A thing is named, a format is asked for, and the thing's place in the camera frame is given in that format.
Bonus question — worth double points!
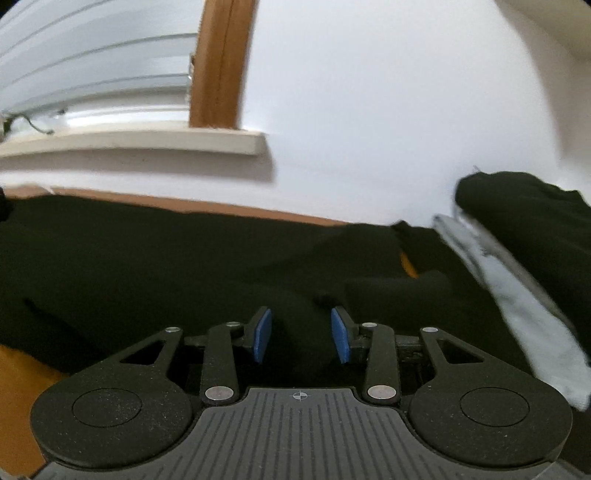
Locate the wooden window frame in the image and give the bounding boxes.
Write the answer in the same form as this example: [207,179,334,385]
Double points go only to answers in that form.
[188,0,258,130]

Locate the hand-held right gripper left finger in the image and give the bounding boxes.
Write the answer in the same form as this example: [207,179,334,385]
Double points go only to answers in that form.
[119,307,274,407]

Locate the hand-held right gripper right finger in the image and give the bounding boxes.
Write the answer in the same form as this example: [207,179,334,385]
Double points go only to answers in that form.
[329,307,488,407]

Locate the beige window sill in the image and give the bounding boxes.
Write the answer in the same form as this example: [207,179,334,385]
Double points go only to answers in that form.
[0,121,269,160]

